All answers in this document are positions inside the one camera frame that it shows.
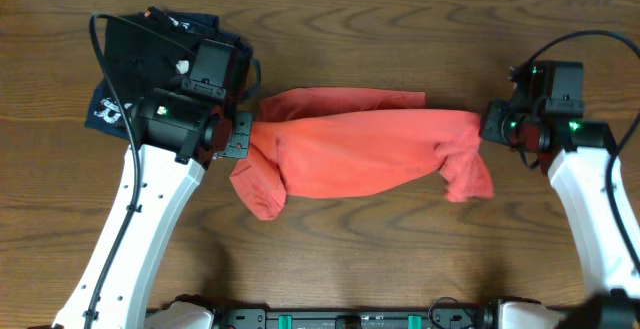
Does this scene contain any red t-shirt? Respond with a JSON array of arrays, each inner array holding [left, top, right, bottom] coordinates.
[[230, 87, 494, 220]]

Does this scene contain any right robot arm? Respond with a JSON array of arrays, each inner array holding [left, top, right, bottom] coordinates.
[[477, 61, 639, 328]]

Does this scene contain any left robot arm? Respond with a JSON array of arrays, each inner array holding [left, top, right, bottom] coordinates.
[[53, 40, 260, 328]]

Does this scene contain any black folded garment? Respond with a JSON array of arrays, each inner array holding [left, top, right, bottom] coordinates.
[[104, 7, 219, 105]]

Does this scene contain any navy printed folded shirt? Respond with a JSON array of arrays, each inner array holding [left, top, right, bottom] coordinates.
[[85, 15, 253, 139]]

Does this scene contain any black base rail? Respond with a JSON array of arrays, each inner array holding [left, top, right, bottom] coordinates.
[[144, 293, 501, 329]]

